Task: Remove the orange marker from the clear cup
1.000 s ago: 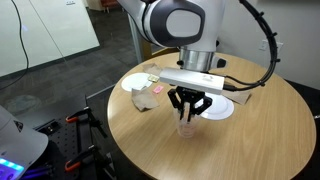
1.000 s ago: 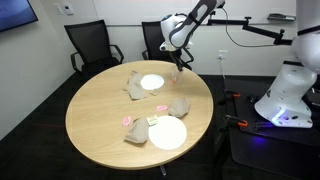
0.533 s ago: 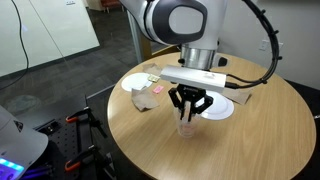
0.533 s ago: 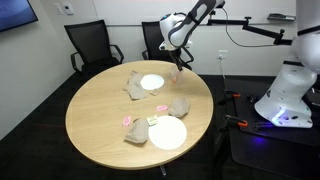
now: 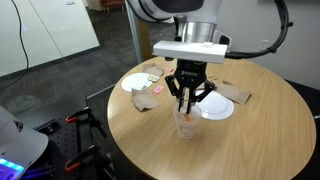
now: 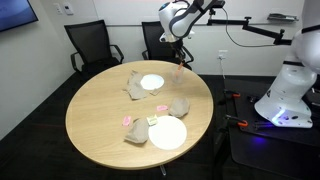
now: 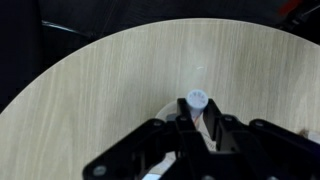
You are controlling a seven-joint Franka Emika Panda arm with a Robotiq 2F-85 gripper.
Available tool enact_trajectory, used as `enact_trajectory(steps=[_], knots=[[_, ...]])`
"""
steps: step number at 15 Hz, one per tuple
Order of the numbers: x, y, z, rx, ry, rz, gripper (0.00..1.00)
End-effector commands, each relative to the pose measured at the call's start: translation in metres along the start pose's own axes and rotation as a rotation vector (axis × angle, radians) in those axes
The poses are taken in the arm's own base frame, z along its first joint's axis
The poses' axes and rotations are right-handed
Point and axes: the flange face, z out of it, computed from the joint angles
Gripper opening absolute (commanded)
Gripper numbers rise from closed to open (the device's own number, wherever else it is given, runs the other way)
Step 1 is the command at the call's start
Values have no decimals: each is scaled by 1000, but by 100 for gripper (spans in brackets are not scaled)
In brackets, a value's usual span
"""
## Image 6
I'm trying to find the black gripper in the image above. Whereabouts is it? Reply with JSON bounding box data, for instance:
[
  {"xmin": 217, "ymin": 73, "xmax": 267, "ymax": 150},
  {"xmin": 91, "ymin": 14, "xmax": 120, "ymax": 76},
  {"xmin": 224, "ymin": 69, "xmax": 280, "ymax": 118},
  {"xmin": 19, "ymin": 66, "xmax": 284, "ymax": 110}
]
[{"xmin": 171, "ymin": 39, "xmax": 187, "ymax": 65}]

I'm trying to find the orange marker with white cap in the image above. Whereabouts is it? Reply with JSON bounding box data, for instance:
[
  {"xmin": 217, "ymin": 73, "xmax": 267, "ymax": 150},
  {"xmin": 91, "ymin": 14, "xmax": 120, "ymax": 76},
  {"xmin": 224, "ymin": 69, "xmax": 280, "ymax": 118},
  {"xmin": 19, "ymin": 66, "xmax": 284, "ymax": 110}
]
[{"xmin": 175, "ymin": 61, "xmax": 185, "ymax": 80}]

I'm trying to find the black mesh office chair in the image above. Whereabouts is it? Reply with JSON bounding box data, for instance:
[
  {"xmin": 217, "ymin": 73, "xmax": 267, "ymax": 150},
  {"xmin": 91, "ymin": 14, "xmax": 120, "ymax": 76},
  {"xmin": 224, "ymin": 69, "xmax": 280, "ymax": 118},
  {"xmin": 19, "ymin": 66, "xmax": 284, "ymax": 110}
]
[
  {"xmin": 63, "ymin": 19, "xmax": 125, "ymax": 79},
  {"xmin": 141, "ymin": 17, "xmax": 195, "ymax": 71}
]

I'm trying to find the white paper plate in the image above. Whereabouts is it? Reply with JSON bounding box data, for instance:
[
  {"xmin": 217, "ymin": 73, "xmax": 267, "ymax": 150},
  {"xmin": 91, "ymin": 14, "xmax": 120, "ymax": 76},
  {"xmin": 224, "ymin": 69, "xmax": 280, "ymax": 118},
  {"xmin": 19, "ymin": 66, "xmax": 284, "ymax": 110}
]
[
  {"xmin": 140, "ymin": 73, "xmax": 166, "ymax": 91},
  {"xmin": 147, "ymin": 115, "xmax": 188, "ymax": 151}
]

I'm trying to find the small tan paper packet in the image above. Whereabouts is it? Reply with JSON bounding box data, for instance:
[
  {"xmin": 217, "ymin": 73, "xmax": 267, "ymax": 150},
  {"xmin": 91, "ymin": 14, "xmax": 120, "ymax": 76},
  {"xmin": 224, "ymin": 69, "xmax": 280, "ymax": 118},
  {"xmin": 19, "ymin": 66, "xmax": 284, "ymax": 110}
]
[{"xmin": 149, "ymin": 87, "xmax": 162, "ymax": 97}]

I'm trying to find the crumpled brown paper napkin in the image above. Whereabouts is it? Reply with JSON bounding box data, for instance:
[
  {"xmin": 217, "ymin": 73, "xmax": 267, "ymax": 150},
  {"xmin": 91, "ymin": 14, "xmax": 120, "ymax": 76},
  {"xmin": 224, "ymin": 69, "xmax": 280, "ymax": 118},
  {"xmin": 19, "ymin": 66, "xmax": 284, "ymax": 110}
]
[
  {"xmin": 168, "ymin": 96, "xmax": 191, "ymax": 119},
  {"xmin": 124, "ymin": 117, "xmax": 150, "ymax": 145},
  {"xmin": 127, "ymin": 69, "xmax": 144, "ymax": 85},
  {"xmin": 122, "ymin": 81, "xmax": 150, "ymax": 101}
]

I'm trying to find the yellow sweetener packet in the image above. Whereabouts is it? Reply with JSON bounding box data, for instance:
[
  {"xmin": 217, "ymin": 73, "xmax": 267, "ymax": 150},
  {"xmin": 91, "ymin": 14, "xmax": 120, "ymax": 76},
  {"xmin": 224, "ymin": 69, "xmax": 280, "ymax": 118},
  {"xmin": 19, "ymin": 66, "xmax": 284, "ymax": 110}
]
[{"xmin": 146, "ymin": 114, "xmax": 159, "ymax": 127}]

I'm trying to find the grey whiteboard tray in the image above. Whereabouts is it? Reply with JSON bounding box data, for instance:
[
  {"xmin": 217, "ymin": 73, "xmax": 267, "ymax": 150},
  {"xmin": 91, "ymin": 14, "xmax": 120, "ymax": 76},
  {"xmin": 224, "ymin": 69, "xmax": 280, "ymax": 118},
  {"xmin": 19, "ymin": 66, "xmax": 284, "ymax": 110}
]
[{"xmin": 266, "ymin": 12, "xmax": 300, "ymax": 23}]

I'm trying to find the metal table leg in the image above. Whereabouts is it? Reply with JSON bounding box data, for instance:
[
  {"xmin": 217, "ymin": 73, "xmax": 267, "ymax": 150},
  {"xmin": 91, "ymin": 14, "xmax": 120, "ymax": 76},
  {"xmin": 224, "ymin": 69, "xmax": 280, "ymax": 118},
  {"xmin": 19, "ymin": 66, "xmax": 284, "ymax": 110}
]
[{"xmin": 159, "ymin": 164, "xmax": 168, "ymax": 177}]

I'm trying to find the white wall power outlet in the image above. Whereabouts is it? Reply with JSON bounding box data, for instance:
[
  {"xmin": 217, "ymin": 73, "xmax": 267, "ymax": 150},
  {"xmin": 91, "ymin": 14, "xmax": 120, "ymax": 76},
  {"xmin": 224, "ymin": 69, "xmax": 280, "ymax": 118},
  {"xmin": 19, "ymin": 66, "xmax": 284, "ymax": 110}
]
[{"xmin": 218, "ymin": 49, "xmax": 229, "ymax": 60}]

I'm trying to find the white power cord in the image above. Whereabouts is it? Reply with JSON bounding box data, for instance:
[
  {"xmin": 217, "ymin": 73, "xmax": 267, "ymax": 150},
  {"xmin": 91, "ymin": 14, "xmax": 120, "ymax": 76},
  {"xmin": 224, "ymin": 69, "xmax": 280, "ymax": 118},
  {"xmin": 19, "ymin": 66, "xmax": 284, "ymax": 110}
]
[{"xmin": 218, "ymin": 58, "xmax": 228, "ymax": 81}]

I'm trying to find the thin black camera cable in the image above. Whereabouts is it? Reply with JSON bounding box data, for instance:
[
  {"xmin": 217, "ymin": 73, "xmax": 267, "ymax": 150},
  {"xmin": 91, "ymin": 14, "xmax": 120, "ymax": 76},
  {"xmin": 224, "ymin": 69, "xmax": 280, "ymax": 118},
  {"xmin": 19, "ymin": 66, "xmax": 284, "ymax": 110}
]
[{"xmin": 219, "ymin": 6, "xmax": 281, "ymax": 48}]

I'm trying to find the white wall whiteboard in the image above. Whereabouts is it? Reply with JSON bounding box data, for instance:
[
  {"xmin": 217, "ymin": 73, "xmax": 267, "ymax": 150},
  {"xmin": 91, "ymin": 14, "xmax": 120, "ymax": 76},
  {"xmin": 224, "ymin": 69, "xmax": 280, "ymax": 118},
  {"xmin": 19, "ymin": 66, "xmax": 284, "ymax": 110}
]
[{"xmin": 92, "ymin": 0, "xmax": 306, "ymax": 27}]

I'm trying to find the orange handled black clamp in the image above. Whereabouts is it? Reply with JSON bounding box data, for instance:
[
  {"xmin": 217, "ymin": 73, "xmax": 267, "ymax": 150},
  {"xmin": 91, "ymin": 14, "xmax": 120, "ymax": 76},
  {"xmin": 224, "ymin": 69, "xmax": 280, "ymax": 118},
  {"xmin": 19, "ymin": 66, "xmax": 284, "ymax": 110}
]
[
  {"xmin": 218, "ymin": 88, "xmax": 242, "ymax": 106},
  {"xmin": 224, "ymin": 114, "xmax": 249, "ymax": 129}
]

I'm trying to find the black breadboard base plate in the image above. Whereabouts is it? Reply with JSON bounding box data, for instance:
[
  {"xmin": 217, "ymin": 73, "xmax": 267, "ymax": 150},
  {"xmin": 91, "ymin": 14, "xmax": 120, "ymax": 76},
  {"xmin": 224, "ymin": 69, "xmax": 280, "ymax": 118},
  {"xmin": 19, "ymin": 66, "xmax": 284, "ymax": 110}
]
[{"xmin": 233, "ymin": 87, "xmax": 320, "ymax": 148}]

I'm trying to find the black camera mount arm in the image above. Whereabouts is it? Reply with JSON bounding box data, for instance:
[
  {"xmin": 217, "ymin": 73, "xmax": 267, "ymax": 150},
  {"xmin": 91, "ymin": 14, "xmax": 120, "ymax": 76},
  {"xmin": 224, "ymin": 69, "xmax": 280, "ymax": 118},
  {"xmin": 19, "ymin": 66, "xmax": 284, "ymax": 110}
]
[{"xmin": 206, "ymin": 15, "xmax": 293, "ymax": 47}]

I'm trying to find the white wall thermostat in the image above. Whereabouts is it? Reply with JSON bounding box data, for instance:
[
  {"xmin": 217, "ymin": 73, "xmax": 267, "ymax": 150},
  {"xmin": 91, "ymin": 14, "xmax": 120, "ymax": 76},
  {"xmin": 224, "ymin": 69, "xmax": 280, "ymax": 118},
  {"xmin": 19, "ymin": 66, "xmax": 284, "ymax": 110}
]
[{"xmin": 63, "ymin": 1, "xmax": 75, "ymax": 16}]

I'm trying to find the white light switch plate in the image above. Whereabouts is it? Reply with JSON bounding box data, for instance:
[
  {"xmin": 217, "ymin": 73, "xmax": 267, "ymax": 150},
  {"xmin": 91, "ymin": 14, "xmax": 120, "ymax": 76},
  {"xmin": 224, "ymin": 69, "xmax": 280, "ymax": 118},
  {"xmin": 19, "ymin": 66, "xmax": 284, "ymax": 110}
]
[{"xmin": 53, "ymin": 2, "xmax": 64, "ymax": 16}]

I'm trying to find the wall mounted TV screen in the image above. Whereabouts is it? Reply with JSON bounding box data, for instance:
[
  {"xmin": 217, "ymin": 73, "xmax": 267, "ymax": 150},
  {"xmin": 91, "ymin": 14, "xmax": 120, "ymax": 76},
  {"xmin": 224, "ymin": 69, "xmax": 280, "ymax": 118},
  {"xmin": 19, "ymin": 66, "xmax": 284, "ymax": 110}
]
[{"xmin": 0, "ymin": 0, "xmax": 39, "ymax": 33}]

